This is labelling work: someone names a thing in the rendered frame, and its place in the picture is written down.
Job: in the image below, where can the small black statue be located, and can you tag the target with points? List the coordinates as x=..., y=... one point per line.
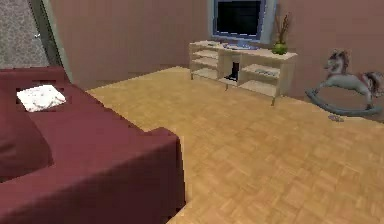
x=234, y=72

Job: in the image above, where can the grey flat device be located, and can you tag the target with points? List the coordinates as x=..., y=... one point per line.
x=266, y=72

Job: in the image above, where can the pale wooden television stand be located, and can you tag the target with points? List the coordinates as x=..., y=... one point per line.
x=263, y=63

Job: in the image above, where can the silver blue television set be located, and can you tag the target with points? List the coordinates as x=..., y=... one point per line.
x=239, y=20

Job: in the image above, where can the green pot plant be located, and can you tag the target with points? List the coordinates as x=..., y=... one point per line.
x=280, y=43

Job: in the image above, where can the dark red sofa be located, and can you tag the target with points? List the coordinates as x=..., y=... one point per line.
x=86, y=160

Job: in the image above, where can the small grey floor object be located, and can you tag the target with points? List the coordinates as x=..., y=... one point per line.
x=335, y=118

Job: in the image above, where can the white cushion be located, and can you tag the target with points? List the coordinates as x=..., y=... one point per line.
x=40, y=97

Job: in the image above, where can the grey rocking horse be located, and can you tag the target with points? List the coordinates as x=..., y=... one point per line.
x=350, y=83

